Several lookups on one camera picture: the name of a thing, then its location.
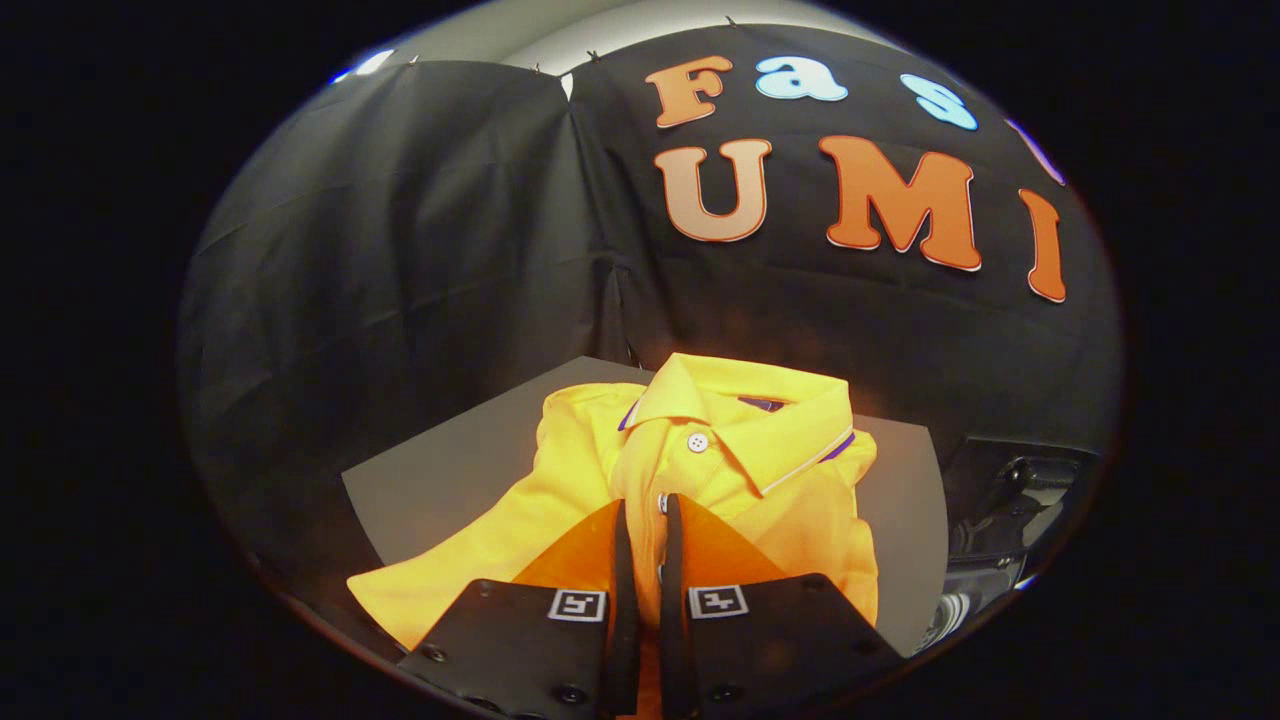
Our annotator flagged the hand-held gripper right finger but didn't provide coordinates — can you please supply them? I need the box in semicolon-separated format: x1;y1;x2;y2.
657;493;907;720

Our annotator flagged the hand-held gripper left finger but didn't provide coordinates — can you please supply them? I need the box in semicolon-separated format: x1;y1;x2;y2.
398;497;643;720

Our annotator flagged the yellow polo shirt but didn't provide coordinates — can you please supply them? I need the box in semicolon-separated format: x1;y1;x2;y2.
347;352;881;717

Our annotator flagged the dark grey washing machine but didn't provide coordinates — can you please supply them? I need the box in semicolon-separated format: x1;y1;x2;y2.
915;435;1101;656

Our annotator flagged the transparent washing machine lid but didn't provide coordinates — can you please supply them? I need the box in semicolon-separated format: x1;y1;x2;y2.
950;437;1101;561

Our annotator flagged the grey stand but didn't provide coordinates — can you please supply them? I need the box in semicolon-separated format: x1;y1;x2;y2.
342;355;949;661

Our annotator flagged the black backdrop cloth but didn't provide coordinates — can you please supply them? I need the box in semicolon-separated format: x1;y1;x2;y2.
180;22;1121;641

